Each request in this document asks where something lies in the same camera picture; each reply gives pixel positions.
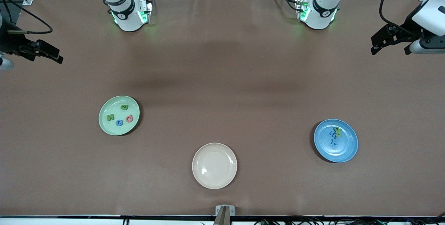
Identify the beige plate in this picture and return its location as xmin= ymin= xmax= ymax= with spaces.
xmin=192 ymin=143 xmax=238 ymax=190

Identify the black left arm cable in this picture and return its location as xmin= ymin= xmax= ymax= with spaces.
xmin=379 ymin=0 xmax=418 ymax=31

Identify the blue plate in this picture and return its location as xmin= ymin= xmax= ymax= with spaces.
xmin=314 ymin=119 xmax=358 ymax=163

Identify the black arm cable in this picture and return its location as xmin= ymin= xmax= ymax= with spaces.
xmin=379 ymin=0 xmax=418 ymax=31
xmin=0 ymin=0 xmax=53 ymax=34

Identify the brown table mat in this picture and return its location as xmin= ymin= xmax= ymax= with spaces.
xmin=0 ymin=0 xmax=445 ymax=217

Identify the metal base connector bracket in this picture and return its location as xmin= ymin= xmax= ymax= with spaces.
xmin=295 ymin=0 xmax=310 ymax=22
xmin=137 ymin=0 xmax=153 ymax=24

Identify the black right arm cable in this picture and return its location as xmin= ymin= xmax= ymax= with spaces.
xmin=0 ymin=0 xmax=53 ymax=34

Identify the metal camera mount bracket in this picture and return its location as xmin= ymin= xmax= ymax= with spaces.
xmin=215 ymin=205 xmax=235 ymax=225

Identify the green plate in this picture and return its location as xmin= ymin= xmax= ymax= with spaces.
xmin=98 ymin=95 xmax=140 ymax=136

